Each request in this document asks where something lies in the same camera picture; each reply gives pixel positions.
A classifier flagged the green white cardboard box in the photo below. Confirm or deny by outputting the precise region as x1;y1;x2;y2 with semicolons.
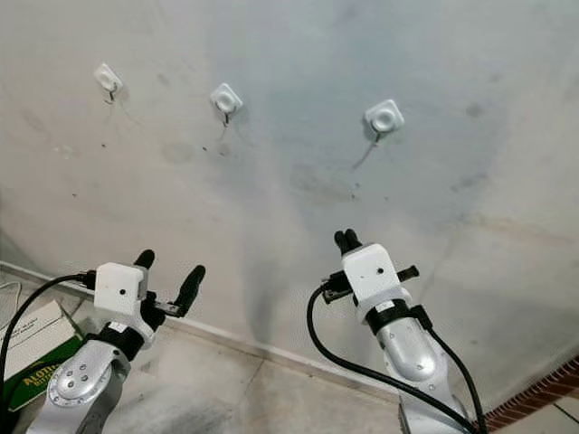
0;300;88;413

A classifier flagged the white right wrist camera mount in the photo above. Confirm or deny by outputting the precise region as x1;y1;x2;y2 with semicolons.
341;242;407;314

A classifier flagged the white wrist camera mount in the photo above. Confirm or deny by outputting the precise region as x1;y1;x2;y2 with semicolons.
94;261;149;325
341;242;407;314

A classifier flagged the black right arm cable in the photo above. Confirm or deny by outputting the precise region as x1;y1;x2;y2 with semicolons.
305;284;482;434

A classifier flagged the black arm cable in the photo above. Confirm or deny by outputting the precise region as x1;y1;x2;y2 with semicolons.
0;272;101;428
305;284;482;434

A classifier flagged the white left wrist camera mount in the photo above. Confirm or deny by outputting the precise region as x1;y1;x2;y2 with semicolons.
94;261;149;325

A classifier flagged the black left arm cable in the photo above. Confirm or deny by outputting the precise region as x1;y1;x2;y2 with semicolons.
0;272;101;428

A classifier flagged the white wall hook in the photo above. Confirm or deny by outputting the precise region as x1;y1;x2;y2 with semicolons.
93;61;125;103
364;99;406;145
209;82;245;127

